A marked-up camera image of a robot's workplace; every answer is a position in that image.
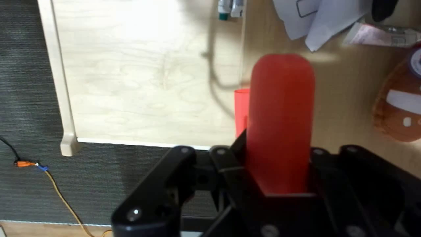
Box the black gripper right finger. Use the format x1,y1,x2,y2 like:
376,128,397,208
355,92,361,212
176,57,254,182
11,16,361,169
280,144,421,237

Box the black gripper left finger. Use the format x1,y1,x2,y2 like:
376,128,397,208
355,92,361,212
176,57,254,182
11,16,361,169
110,129,281,237

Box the light wooden desk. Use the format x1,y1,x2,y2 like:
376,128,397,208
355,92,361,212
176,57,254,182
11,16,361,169
235,0,421,179

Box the wooden pullout table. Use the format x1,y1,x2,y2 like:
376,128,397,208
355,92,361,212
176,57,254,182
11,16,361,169
35,0,247,158

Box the white paper sheets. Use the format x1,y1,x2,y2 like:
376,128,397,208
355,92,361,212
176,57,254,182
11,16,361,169
271,0,375,54

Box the teal and white tubes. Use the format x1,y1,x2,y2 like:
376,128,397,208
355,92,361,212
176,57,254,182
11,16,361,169
217,0,247,21

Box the orange yellow floor cable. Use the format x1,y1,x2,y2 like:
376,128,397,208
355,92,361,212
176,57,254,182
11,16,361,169
0,137,111,237

